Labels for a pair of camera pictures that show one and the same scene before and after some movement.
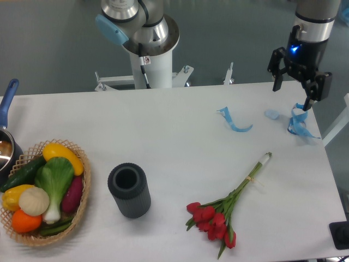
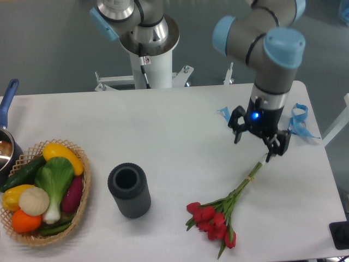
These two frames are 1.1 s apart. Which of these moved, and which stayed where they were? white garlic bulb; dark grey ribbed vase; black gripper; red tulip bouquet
Moved: black gripper
Stayed: white garlic bulb; dark grey ribbed vase; red tulip bouquet
